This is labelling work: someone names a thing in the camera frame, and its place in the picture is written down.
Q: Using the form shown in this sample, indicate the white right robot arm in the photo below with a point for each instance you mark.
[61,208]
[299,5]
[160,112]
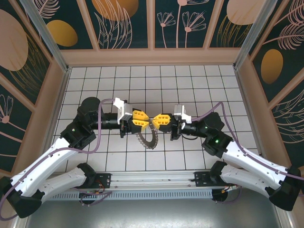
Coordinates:
[249,161]

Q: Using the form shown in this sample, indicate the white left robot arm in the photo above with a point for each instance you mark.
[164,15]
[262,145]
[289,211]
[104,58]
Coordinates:
[47,161]

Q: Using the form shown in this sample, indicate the silver table edge strip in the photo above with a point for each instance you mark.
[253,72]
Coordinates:
[62,90]
[243,95]

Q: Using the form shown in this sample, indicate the orange power connector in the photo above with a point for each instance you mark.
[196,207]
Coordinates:
[98,192]
[225,190]

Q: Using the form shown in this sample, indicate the dark panel with pale leaves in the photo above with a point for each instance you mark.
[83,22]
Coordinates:
[289,123]

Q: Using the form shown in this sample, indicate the dark panel, oval and feather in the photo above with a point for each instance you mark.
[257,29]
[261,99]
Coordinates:
[272,66]

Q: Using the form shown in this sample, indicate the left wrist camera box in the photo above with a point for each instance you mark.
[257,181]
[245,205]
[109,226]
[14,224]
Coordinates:
[126,111]

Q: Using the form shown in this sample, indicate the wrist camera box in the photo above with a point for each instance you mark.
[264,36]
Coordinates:
[126,111]
[179,111]

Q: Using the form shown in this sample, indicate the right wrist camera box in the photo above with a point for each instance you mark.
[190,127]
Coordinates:
[179,111]

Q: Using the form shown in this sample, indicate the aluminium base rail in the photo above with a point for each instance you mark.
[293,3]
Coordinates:
[152,180]

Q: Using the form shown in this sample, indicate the aluminium corner post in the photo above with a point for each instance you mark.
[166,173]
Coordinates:
[47,40]
[254,35]

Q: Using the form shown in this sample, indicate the aluminium frame beam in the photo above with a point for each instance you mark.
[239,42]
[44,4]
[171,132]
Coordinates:
[283,213]

